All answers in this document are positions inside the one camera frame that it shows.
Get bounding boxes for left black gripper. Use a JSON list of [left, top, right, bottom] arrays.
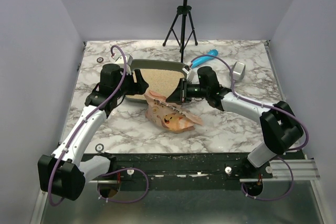
[[114, 69, 150, 97]]

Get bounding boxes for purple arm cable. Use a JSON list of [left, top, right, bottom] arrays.
[[47, 45, 132, 206], [189, 56, 310, 154]]

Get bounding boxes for blue cylindrical flashlight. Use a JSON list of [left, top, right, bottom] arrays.
[[190, 49, 218, 69]]

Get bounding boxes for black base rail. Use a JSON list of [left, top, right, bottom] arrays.
[[93, 153, 269, 191]]

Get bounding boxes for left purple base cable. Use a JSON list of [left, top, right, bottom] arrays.
[[97, 167, 150, 204]]

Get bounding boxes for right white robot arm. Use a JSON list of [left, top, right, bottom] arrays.
[[166, 67, 303, 178]]

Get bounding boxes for beige litter in box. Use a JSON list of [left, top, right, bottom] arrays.
[[140, 69, 184, 98]]

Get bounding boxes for pink cat litter bag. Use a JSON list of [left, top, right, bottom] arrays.
[[144, 90, 203, 133]]

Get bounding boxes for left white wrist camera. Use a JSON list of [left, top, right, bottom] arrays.
[[114, 54, 133, 74]]

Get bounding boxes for silver metal scoop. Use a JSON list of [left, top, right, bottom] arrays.
[[232, 61, 246, 82]]

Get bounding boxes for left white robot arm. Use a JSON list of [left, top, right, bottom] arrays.
[[37, 63, 149, 200]]

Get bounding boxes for grey plastic litter box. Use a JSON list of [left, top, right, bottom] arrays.
[[123, 59, 188, 103]]

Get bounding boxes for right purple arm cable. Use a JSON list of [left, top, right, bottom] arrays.
[[189, 56, 310, 154]]

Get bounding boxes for brown poker chip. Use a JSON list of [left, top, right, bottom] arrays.
[[97, 57, 104, 63]]

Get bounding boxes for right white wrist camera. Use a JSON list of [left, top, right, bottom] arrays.
[[182, 65, 196, 82]]

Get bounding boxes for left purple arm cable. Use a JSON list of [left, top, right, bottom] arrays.
[[47, 45, 132, 206]]

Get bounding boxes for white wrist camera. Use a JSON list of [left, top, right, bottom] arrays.
[[182, 65, 196, 82], [114, 54, 133, 74]]

